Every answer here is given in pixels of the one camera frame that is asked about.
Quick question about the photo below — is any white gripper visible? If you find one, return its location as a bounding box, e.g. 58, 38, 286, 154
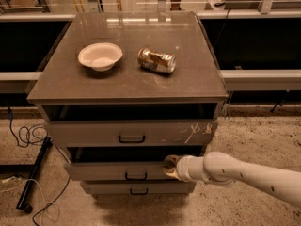
163, 154, 205, 182

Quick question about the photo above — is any grey drawer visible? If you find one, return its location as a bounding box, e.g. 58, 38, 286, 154
81, 180, 196, 195
45, 119, 218, 147
65, 145, 203, 181

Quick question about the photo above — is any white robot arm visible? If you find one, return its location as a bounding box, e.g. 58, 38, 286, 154
163, 152, 301, 207

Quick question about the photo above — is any grey bottom drawer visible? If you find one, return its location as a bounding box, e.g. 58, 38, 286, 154
81, 180, 196, 195

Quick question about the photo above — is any grey drawer cabinet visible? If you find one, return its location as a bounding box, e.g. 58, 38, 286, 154
26, 10, 230, 196

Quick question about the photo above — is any grey top drawer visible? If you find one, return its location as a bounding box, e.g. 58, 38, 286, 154
45, 119, 218, 147

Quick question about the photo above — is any crushed gold soda can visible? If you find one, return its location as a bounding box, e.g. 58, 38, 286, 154
137, 48, 176, 73

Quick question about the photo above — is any white paper bowl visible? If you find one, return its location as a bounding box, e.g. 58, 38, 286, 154
78, 42, 123, 72

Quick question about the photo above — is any black floor stand bar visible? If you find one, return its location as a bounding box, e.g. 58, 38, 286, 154
16, 137, 52, 213

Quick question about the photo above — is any white cable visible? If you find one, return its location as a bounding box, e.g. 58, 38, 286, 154
0, 175, 61, 223

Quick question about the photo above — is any dark blue cable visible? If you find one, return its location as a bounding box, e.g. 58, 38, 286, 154
7, 106, 72, 226

